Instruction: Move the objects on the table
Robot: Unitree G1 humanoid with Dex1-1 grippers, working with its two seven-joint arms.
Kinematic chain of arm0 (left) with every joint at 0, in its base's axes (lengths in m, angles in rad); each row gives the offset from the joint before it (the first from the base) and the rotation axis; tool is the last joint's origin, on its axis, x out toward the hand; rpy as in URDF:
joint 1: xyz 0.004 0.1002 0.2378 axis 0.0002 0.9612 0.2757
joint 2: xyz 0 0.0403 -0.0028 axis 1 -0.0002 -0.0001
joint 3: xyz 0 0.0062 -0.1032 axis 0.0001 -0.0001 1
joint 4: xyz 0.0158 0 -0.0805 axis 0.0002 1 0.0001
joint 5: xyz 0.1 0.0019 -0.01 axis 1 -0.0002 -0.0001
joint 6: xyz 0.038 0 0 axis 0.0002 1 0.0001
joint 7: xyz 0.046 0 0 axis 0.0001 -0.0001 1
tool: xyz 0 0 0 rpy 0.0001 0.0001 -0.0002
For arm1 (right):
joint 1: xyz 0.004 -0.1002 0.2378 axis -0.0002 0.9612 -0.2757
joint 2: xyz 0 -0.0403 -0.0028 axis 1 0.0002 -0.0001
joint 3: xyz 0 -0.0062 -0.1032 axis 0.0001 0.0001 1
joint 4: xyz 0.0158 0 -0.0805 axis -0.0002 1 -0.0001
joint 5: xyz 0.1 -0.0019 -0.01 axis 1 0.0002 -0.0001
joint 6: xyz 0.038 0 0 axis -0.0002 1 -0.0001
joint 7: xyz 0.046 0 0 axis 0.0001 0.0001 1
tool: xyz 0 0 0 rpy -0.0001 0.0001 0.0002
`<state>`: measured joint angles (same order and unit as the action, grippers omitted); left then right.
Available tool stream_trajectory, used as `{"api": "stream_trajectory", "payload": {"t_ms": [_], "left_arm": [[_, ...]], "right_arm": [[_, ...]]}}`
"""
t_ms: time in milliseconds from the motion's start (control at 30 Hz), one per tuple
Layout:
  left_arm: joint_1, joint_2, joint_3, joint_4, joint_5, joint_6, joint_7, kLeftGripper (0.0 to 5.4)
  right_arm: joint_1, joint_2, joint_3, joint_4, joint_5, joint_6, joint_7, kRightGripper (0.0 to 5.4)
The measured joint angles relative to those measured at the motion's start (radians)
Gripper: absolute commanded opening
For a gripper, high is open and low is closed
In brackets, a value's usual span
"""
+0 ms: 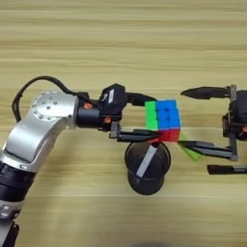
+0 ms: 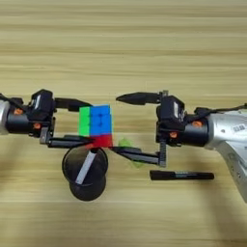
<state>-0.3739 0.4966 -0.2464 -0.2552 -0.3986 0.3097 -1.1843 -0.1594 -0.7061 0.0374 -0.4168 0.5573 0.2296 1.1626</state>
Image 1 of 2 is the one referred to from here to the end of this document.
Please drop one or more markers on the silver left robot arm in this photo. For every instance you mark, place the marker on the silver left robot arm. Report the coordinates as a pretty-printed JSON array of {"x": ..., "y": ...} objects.
[{"x": 32, "y": 135}]

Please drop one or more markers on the right gripper labelled black box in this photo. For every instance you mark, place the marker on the right gripper labelled black box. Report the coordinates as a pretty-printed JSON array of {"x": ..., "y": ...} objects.
[{"x": 240, "y": 109}]

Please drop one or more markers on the green rectangular block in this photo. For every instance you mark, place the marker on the green rectangular block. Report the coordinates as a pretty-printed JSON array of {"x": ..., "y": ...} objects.
[{"x": 193, "y": 156}]

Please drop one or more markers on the white marker with black cap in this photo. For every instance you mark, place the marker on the white marker with black cap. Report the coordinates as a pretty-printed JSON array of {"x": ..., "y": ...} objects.
[{"x": 144, "y": 164}]

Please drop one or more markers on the left gripper labelled black box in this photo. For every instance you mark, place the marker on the left gripper labelled black box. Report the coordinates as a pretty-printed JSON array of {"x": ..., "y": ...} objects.
[{"x": 117, "y": 103}]

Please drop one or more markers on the black mesh pen cup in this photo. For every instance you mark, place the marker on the black mesh pen cup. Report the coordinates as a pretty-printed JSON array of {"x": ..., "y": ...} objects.
[{"x": 148, "y": 186}]

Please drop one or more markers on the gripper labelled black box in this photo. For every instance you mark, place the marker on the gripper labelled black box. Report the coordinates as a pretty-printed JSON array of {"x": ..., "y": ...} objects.
[
  {"x": 117, "y": 103},
  {"x": 240, "y": 109}
]

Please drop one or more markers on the multicolour puzzle cube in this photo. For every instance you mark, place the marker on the multicolour puzzle cube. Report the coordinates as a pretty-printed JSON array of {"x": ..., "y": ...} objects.
[{"x": 164, "y": 115}]

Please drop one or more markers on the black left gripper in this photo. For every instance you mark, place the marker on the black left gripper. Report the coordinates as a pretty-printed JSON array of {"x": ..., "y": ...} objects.
[{"x": 90, "y": 117}]

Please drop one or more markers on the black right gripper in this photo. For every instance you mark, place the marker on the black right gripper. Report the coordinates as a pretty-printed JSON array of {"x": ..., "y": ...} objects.
[{"x": 239, "y": 131}]

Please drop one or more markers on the black marker pen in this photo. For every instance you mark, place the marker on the black marker pen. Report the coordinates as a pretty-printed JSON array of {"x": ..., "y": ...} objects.
[{"x": 222, "y": 169}]

